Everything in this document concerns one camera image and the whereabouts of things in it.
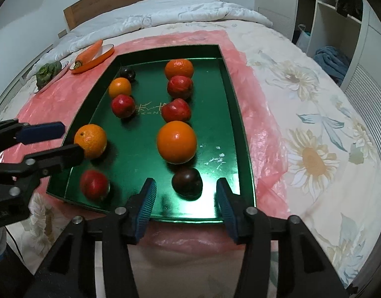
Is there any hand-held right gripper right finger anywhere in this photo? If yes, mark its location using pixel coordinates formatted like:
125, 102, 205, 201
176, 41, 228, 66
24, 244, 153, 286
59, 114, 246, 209
216, 178, 349, 298

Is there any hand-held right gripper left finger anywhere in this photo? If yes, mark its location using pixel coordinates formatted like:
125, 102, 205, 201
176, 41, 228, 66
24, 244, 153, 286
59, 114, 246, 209
24, 178, 157, 298

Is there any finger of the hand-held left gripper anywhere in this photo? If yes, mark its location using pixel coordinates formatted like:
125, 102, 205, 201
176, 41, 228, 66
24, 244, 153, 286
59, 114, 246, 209
0, 118, 66, 156
0, 143, 85, 181

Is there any orange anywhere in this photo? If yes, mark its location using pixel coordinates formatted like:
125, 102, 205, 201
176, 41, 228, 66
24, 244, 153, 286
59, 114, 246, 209
74, 124, 108, 160
109, 77, 132, 99
164, 59, 194, 80
156, 121, 197, 164

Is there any red apple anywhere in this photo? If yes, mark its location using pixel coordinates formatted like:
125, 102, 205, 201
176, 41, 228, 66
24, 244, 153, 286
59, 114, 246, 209
161, 98, 191, 122
80, 170, 110, 201
167, 75, 194, 100
111, 95, 136, 119

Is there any green rectangular tray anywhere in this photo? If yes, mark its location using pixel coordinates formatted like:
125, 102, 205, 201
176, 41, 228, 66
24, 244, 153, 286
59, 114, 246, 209
46, 45, 256, 224

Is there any white round plate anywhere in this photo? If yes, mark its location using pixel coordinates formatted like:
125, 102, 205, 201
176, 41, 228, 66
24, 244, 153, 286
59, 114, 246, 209
34, 60, 70, 95

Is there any leafy green vegetable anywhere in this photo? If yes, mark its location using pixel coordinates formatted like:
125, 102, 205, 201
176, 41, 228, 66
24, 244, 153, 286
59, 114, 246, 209
35, 61, 62, 88

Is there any pink plastic sheet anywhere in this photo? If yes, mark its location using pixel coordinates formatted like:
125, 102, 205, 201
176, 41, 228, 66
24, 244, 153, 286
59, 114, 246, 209
0, 30, 290, 255

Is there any orange oval dish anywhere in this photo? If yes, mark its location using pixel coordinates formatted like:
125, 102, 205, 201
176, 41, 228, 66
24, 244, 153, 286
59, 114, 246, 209
69, 45, 114, 74

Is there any carrot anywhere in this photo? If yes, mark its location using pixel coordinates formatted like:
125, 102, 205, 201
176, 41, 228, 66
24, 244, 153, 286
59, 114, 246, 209
74, 39, 103, 69

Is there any white duvet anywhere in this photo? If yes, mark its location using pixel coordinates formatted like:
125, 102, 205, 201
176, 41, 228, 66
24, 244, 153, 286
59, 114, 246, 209
35, 0, 273, 69

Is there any white slatted panel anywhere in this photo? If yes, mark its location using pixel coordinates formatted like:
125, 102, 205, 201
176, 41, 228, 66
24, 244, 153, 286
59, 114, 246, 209
344, 64, 381, 152

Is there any blue cloth heap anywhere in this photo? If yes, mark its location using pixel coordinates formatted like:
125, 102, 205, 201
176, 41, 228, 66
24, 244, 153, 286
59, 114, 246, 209
313, 46, 351, 83

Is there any white plastic bag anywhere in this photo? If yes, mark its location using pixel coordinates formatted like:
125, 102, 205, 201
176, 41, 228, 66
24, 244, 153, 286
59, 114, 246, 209
295, 24, 312, 55

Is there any white open shelf unit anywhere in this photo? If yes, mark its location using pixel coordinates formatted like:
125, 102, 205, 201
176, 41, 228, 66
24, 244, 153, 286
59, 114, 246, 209
298, 0, 381, 94

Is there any white wardrobe door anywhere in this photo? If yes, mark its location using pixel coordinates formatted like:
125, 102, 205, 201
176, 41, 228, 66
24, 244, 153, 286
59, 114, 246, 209
255, 0, 300, 41

